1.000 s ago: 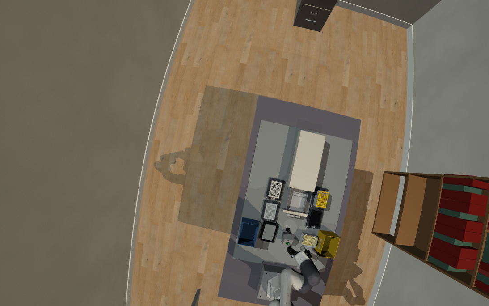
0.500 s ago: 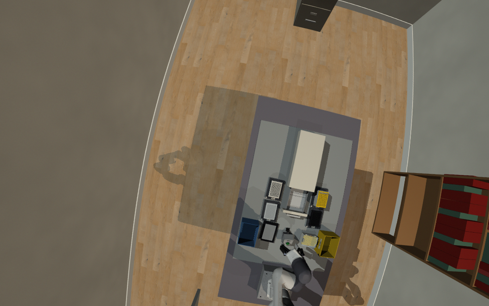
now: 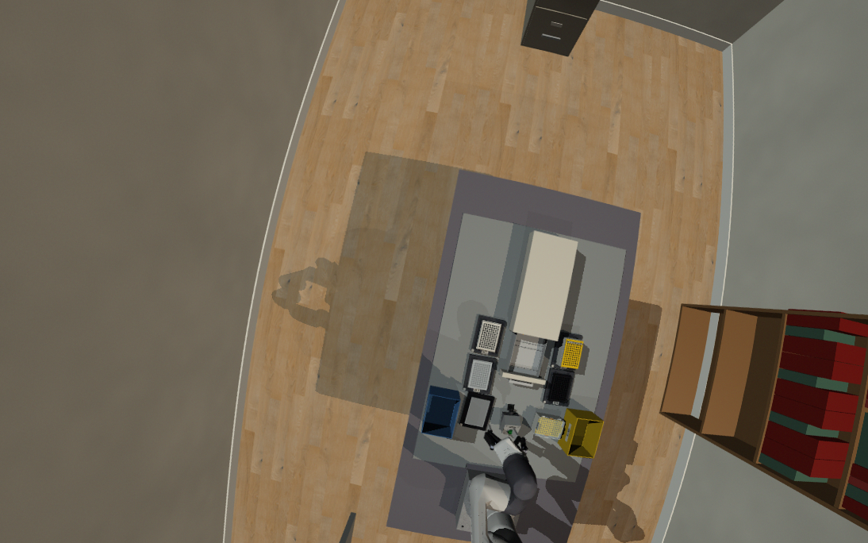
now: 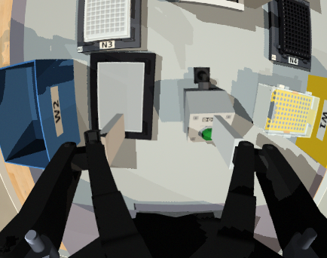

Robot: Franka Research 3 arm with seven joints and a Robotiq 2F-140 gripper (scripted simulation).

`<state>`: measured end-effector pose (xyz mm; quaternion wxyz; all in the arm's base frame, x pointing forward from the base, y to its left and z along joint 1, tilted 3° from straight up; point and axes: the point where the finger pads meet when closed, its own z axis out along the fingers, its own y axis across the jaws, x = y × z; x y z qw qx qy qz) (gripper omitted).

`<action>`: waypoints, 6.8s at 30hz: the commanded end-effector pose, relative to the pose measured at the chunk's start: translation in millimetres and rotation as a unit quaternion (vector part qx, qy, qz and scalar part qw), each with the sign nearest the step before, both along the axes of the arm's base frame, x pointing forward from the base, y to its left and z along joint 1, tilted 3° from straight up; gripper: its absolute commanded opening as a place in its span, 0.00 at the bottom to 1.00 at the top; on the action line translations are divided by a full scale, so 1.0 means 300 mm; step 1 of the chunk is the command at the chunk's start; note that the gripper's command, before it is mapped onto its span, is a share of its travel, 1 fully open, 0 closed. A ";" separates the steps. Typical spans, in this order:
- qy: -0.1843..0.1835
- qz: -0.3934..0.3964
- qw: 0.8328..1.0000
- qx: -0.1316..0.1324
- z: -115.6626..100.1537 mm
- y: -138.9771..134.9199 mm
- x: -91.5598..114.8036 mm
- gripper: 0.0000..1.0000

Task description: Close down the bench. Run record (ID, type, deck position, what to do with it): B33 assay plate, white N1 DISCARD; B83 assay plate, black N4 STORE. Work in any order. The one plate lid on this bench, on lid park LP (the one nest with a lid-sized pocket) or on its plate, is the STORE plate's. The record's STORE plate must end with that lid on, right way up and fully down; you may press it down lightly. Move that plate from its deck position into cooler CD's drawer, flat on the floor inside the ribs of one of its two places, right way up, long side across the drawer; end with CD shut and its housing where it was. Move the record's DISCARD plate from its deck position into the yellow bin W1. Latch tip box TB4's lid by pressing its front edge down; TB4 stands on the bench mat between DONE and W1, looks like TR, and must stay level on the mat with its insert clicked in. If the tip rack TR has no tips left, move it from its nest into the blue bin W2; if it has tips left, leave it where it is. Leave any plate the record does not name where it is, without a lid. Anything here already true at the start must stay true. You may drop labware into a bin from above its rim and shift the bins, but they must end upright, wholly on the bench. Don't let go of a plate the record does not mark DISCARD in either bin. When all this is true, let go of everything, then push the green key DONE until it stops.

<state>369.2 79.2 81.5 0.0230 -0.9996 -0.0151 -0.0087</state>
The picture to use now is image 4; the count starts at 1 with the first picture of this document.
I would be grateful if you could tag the blue open-top bin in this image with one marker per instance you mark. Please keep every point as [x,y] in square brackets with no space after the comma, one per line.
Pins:
[32,128]

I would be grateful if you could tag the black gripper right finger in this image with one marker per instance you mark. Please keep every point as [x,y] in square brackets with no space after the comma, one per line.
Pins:
[300,227]

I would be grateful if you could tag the black assay plate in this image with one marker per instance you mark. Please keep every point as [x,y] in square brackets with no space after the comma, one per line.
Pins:
[294,28]

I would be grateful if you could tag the yellow open-top bin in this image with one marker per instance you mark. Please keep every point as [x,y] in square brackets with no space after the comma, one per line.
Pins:
[316,145]

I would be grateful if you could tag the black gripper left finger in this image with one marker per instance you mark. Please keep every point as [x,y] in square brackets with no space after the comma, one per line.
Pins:
[41,222]

